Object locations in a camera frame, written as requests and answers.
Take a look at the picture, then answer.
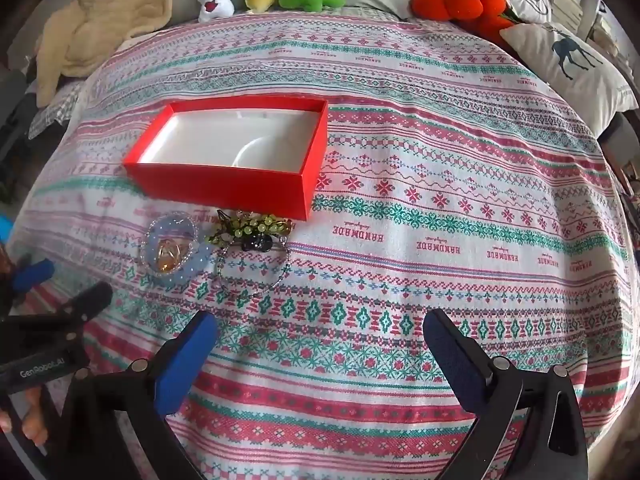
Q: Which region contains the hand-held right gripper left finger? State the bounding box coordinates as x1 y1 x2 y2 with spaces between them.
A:
47 310 221 480

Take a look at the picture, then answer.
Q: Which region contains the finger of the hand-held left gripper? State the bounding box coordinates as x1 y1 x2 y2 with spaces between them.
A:
42 281 114 331
0 258 56 313

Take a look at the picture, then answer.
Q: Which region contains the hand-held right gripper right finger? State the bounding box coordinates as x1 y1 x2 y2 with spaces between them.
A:
422 308 590 480

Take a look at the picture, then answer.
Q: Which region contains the clear small bead bracelet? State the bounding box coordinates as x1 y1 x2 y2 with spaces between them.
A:
140 214 201 271

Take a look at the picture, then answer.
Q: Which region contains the thin dark bead bracelet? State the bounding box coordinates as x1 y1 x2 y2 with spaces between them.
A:
214 232 293 301

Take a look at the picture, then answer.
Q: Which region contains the pale blue bead bracelet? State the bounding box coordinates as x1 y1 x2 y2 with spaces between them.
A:
147 215 213 286

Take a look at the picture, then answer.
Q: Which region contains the black hair claw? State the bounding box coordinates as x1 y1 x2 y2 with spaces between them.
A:
240 234 275 253

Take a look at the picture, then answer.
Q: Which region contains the green bead bracelet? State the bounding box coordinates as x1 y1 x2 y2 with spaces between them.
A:
206 212 293 251

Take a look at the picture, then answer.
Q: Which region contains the red cardboard box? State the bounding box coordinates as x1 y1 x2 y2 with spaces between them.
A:
123 95 329 222

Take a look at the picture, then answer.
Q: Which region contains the person's left hand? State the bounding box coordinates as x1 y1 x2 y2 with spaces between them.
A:
0 389 51 447

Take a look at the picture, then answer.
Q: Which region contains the patterned woven bedspread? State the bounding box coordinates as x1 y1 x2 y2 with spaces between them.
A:
15 10 636 480

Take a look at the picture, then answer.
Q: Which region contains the dark chair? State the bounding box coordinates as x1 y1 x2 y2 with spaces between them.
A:
0 70 41 201

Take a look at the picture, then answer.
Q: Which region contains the grey checked sheet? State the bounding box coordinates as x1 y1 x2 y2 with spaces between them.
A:
27 80 88 141

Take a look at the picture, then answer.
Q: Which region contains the beige fleece blanket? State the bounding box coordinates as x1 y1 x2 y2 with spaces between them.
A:
35 0 196 106

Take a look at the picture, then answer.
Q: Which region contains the white deer print pillow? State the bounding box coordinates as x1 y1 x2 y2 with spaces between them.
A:
500 22 640 136

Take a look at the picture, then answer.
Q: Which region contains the orange pumpkin plush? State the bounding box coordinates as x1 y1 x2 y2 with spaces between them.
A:
410 0 526 46

